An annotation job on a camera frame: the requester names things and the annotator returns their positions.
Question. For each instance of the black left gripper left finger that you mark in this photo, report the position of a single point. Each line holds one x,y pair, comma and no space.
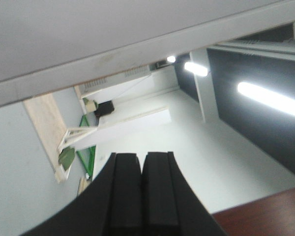
110,206

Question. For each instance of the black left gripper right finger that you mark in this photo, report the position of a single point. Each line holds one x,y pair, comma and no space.
170,206

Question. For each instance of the brown wooden door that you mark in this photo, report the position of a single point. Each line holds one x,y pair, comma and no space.
269,216

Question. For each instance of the distant green sandbag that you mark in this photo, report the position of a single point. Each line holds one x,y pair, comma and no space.
66,157

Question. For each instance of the fluorescent ceiling light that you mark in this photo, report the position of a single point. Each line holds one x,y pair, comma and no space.
267,97
196,69

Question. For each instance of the green metal frame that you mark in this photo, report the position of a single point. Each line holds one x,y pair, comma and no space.
87,158

